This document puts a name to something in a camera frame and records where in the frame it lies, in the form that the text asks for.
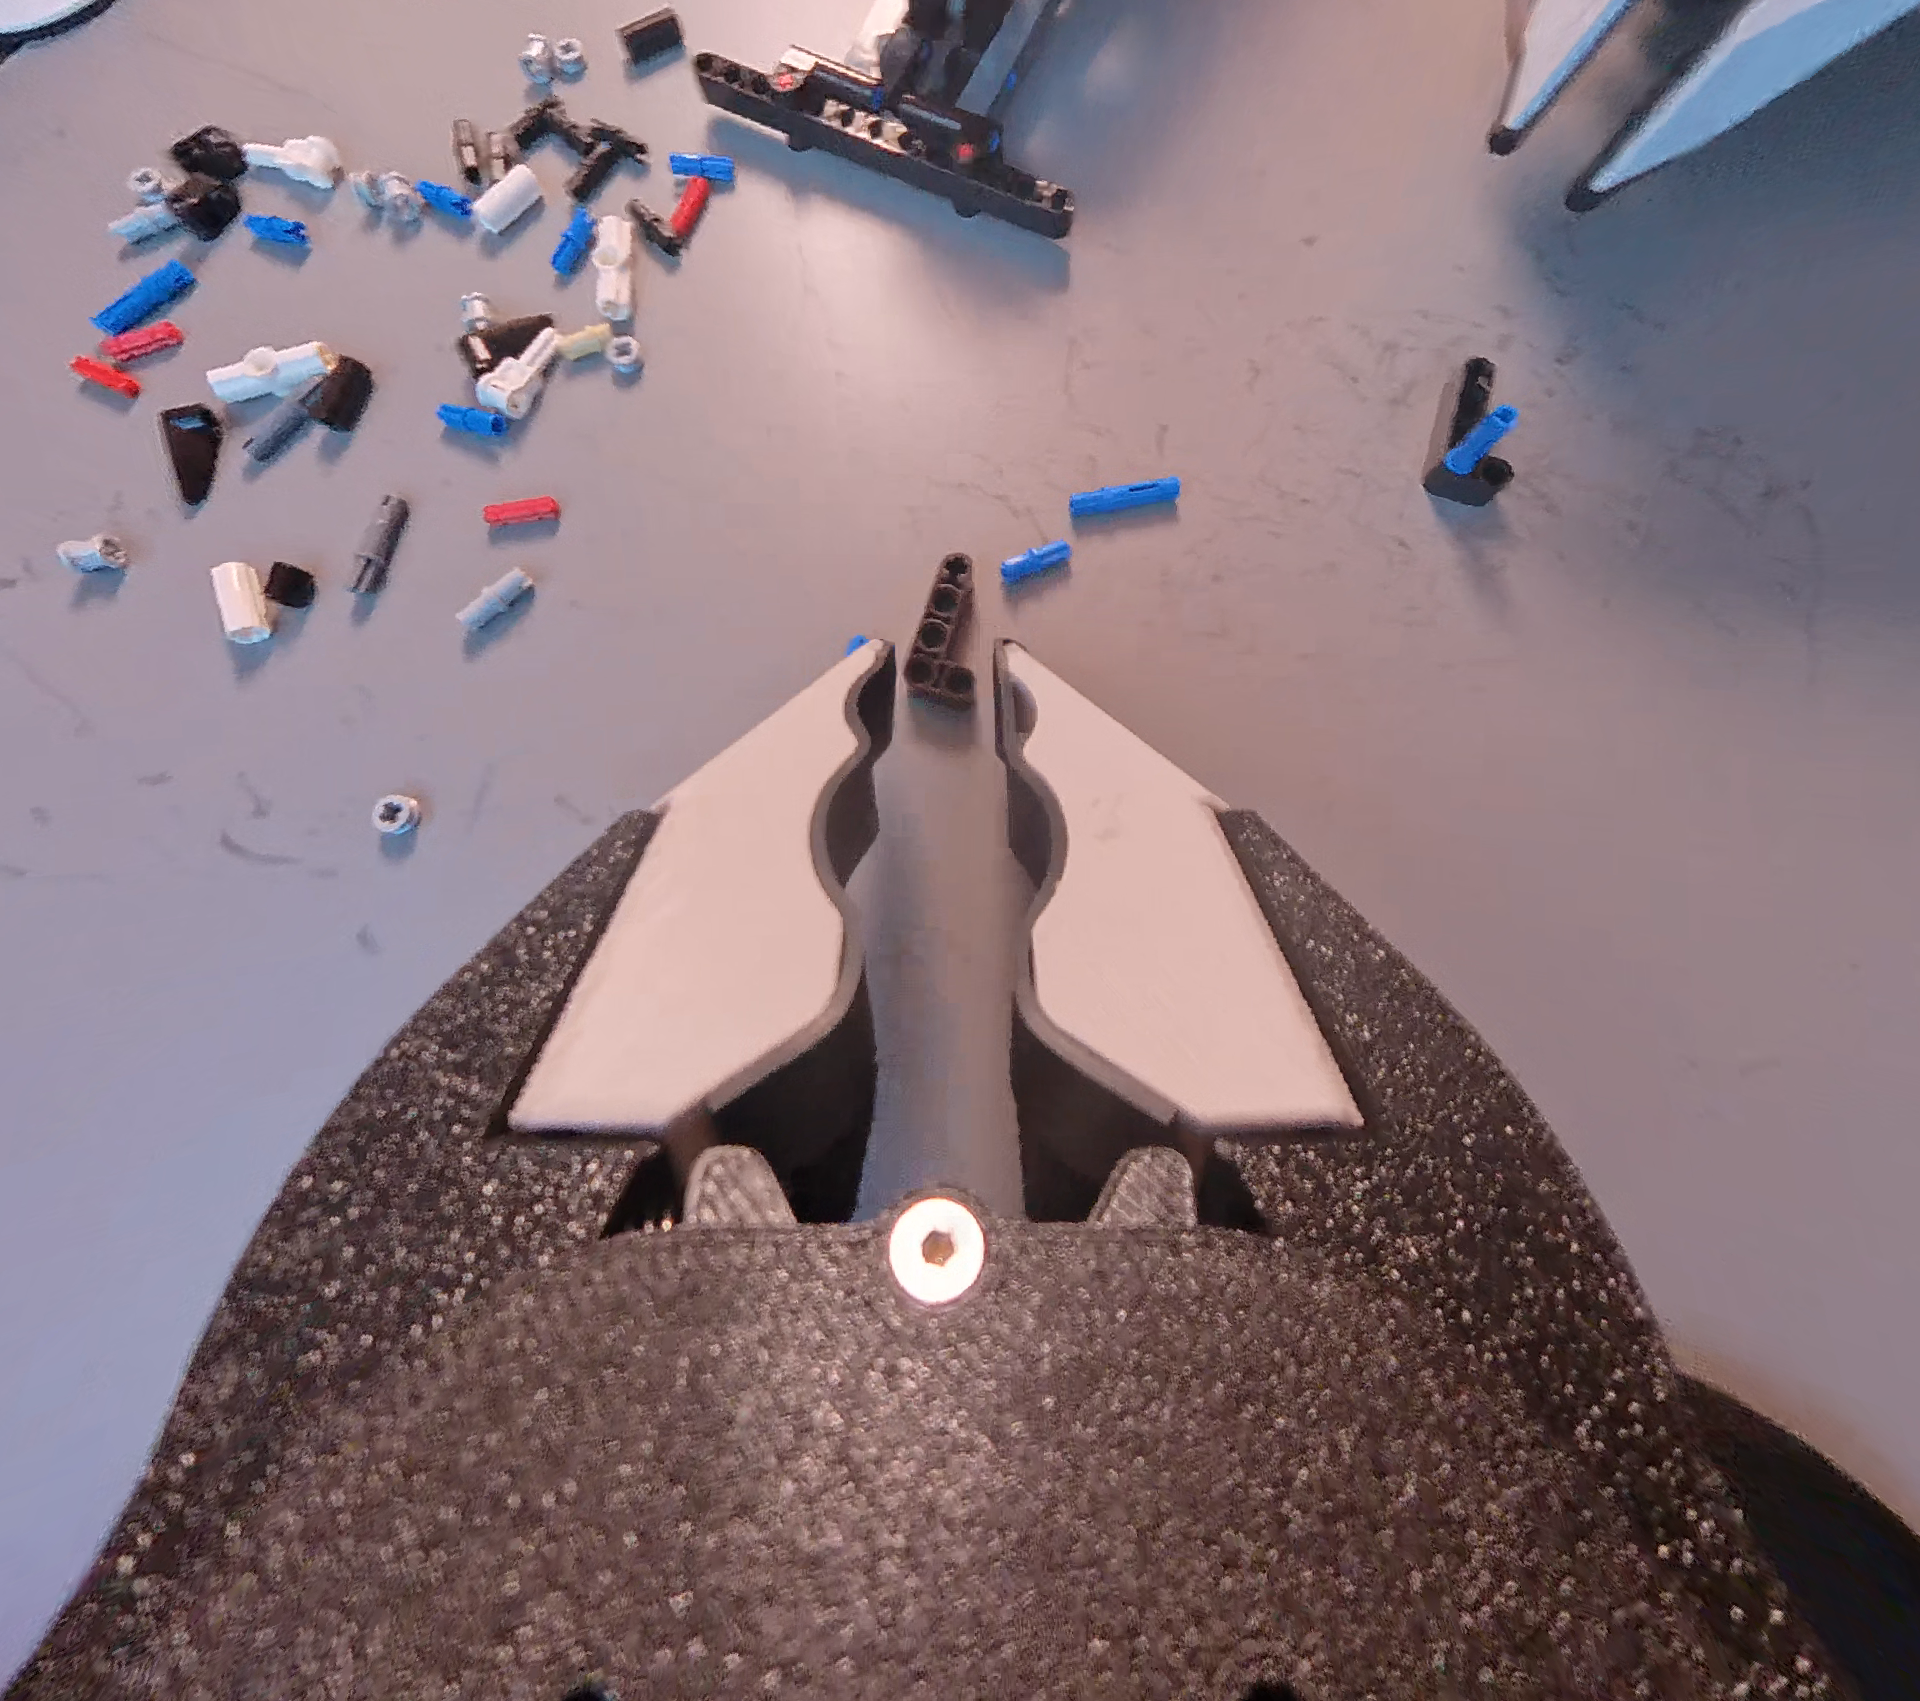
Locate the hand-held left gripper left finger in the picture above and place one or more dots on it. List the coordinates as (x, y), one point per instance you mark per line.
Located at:
(704, 980)

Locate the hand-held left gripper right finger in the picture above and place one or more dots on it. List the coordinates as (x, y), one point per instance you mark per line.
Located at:
(1171, 980)

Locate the black angled beam piece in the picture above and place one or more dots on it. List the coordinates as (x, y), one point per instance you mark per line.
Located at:
(1459, 440)
(939, 650)

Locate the white toy brick truck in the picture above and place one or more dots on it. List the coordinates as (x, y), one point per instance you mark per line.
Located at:
(900, 141)

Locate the grey desk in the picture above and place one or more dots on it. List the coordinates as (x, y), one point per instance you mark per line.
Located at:
(1500, 831)

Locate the light grey pin piece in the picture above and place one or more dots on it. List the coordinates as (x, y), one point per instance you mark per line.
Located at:
(495, 598)

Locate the scattered loose brick pieces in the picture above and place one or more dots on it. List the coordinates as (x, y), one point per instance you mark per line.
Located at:
(510, 199)

